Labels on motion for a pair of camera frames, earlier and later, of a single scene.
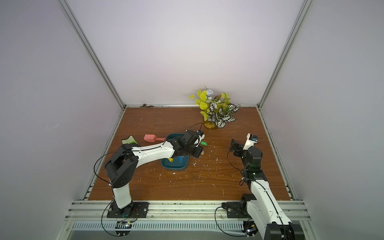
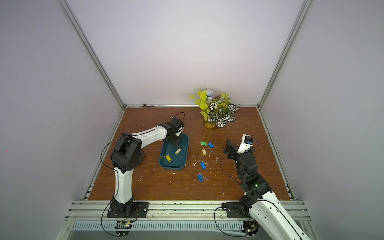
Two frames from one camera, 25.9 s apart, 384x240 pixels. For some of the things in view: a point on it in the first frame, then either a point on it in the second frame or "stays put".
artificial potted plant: (216, 110) stays put
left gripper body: (194, 151) → (176, 139)
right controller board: (250, 227) stays put
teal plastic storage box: (179, 163) stays put
